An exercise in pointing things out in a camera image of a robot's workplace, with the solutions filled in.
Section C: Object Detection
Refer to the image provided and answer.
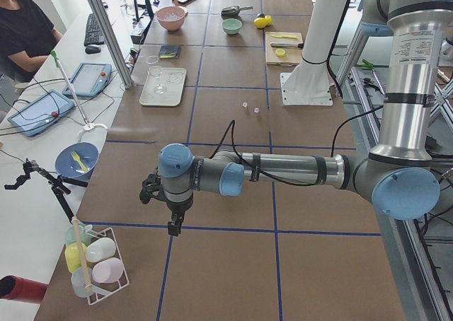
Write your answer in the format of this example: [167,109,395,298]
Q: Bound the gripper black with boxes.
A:
[166,194,193,235]

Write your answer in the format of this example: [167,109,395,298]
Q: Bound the green ceramic bowl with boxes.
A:
[222,18,242,35]

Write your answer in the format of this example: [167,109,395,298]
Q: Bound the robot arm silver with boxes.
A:
[139,0,452,236]

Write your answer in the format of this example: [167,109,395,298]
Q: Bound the blue bowl with fork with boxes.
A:
[55,142,99,182]

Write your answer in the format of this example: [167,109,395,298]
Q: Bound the pink bowl of ice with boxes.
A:
[156,6,188,31]

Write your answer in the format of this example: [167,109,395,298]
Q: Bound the metal ice scoop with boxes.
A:
[221,6,254,16]

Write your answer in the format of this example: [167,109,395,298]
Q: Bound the cream bear tray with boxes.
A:
[139,66,187,107]

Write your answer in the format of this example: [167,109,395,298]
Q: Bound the clear wine glass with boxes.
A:
[146,55,166,94]

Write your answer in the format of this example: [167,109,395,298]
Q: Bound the blue teach pendant far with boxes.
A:
[69,63,113,98]

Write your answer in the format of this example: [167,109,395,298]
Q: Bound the blue teach pendant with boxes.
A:
[69,63,113,98]
[7,90,75,137]

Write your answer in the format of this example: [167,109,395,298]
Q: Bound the blue teach pendant near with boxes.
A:
[7,90,75,137]

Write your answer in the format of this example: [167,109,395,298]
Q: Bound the red cylinder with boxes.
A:
[1,275,48,304]

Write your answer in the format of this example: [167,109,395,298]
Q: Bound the black computer mouse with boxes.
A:
[85,45,101,54]

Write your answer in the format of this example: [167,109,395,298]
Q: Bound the wooden cutting board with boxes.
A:
[265,32,304,66]

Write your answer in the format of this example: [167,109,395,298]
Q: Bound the half lemon slice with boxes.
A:
[275,48,286,58]

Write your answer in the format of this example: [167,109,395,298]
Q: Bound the silver metal cylinder tool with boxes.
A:
[270,42,304,49]

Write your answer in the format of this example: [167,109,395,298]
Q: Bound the black keyboard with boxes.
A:
[84,13,105,47]

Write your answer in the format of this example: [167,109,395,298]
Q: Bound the yellow lemon large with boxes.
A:
[253,17,268,29]

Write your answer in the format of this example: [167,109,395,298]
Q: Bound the yellow plastic knife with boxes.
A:
[270,34,298,40]

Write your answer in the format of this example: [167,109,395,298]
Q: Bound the yellow lemon small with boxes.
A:
[265,15,273,26]

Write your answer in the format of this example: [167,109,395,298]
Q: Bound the person in black shirt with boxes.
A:
[1,0,62,82]

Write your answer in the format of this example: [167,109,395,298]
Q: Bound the white wire cup rack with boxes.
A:
[64,217,130,305]

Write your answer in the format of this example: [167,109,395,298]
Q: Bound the black camera tripod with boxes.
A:
[4,159,89,225]

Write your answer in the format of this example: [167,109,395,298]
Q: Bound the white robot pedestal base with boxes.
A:
[281,0,350,106]

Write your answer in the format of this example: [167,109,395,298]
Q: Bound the aluminium frame post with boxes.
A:
[87,0,133,89]

